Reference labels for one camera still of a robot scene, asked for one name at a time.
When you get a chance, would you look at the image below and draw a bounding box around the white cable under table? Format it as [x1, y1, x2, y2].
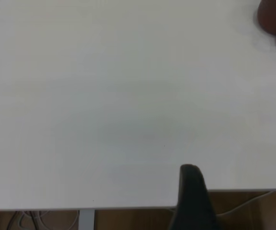
[216, 191, 276, 216]

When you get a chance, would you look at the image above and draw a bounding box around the pinkish cable under table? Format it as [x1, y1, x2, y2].
[31, 210, 79, 230]

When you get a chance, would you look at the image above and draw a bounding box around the red ceramic mug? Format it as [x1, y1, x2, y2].
[256, 0, 276, 46]

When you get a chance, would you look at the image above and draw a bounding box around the grey metal table leg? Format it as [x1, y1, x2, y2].
[79, 209, 96, 230]

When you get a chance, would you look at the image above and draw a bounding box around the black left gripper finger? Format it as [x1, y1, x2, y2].
[170, 164, 224, 230]

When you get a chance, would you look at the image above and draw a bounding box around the grey cable under table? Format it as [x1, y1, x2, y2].
[8, 210, 33, 230]

